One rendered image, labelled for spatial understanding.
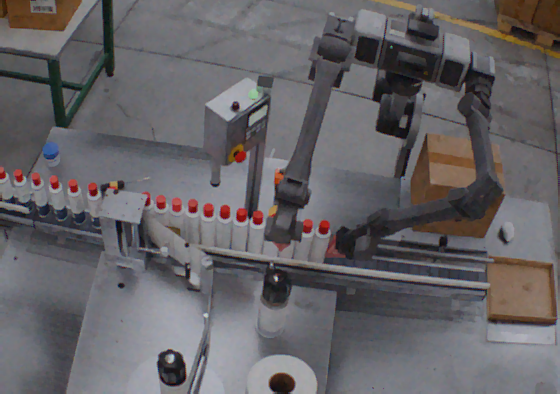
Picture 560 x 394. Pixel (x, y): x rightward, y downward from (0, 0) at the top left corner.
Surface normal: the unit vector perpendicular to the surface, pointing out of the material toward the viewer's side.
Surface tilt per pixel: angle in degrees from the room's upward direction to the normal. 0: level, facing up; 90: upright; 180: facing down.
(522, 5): 90
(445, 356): 0
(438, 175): 0
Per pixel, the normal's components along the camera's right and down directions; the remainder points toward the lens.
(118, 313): 0.10, -0.64
